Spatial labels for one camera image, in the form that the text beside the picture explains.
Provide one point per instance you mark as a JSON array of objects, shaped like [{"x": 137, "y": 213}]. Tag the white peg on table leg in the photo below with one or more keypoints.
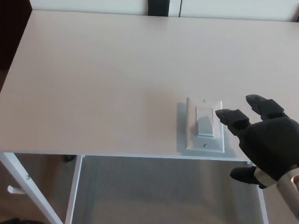
[{"x": 15, "y": 189}]

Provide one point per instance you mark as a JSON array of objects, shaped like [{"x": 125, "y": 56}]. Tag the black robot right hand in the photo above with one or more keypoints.
[{"x": 275, "y": 143}]

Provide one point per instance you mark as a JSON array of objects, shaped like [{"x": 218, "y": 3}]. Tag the white metal table leg frame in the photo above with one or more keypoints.
[
  {"x": 23, "y": 180},
  {"x": 264, "y": 216}
]

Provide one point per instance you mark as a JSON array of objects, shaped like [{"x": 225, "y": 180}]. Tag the white rocker light switch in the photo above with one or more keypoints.
[{"x": 206, "y": 125}]

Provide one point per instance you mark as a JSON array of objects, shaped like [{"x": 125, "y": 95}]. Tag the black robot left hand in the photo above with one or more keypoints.
[{"x": 20, "y": 222}]

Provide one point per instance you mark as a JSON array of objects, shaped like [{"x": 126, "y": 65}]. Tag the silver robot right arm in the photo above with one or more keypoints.
[{"x": 296, "y": 190}]

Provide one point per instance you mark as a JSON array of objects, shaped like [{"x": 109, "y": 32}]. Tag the small black floor object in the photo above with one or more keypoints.
[{"x": 69, "y": 158}]

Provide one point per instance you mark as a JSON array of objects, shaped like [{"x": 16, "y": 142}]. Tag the white low cabinet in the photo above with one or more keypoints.
[{"x": 95, "y": 1}]

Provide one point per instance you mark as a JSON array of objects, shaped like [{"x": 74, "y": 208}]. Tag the dark brown panel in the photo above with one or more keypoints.
[{"x": 8, "y": 26}]

